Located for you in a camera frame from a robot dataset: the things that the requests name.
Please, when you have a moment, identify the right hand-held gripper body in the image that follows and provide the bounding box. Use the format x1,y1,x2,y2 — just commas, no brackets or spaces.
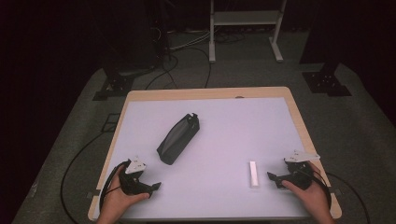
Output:
279,149,321,190

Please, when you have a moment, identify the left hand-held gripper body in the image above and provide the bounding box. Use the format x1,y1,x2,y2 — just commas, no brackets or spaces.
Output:
119,156,153,196

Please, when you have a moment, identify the white eraser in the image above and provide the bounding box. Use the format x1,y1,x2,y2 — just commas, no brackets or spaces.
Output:
248,161,261,188

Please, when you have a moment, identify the black pencil case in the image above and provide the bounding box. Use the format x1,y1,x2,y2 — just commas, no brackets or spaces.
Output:
156,112,201,166

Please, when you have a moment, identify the person's left hand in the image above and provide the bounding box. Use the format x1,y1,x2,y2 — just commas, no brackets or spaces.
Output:
99,165,151,219

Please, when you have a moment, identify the person's right hand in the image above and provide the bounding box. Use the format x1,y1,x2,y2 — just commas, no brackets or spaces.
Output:
281,162,332,219

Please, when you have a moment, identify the white table mat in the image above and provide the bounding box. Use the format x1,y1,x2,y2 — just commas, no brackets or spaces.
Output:
92,96,313,219

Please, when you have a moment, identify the black stand base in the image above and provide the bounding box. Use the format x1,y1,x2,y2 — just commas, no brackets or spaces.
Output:
302,63,353,98
92,70,135,102

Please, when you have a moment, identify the wooden table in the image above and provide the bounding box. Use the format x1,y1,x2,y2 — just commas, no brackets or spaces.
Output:
87,86,343,222

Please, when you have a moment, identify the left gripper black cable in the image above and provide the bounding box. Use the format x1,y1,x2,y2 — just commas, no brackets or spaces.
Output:
98,159,132,210

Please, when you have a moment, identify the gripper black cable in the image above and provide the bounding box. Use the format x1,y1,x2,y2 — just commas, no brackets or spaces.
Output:
298,167,332,209
98,159,132,210

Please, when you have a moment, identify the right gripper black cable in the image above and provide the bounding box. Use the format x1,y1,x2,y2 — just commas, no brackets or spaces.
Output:
298,167,332,209

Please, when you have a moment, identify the black floor cable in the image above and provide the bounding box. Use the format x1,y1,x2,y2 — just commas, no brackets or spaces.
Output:
60,132,108,224
325,172,372,224
144,46,213,91

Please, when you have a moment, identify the white floor cable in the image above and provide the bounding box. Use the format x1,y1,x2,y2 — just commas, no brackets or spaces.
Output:
169,30,212,51

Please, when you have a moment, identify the white desk frame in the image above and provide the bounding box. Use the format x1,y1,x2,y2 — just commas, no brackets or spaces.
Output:
208,0,288,64

